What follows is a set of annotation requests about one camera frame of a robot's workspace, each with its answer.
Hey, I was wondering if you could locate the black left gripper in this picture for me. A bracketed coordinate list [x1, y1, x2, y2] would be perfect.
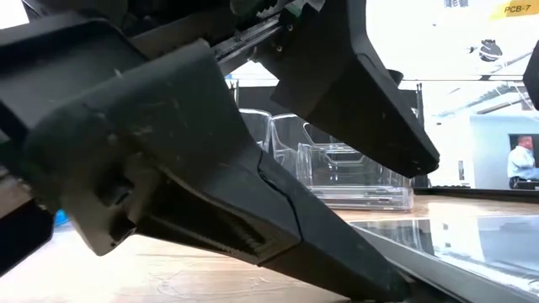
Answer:
[0, 0, 322, 277]

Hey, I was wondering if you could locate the clear plastic storage bin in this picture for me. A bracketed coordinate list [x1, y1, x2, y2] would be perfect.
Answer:
[269, 112, 416, 211]
[237, 108, 275, 152]

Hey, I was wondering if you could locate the black ceiling-mounted dome device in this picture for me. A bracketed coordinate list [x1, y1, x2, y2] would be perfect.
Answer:
[478, 39, 504, 63]

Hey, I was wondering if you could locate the person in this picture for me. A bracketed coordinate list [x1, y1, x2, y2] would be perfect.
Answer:
[507, 134, 539, 189]

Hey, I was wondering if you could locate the black aluminium table frame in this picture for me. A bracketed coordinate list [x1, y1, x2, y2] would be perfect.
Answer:
[414, 186, 539, 201]

